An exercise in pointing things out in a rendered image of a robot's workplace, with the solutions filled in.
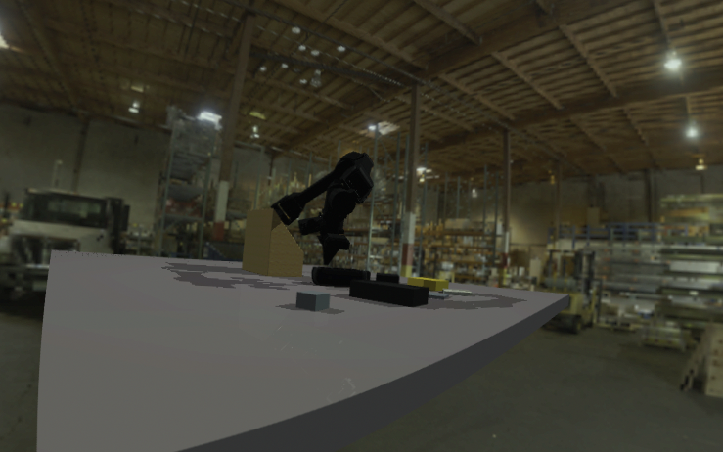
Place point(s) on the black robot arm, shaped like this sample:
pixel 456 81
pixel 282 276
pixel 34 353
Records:
pixel 353 171

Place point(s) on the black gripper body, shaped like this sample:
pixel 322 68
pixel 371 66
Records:
pixel 334 225

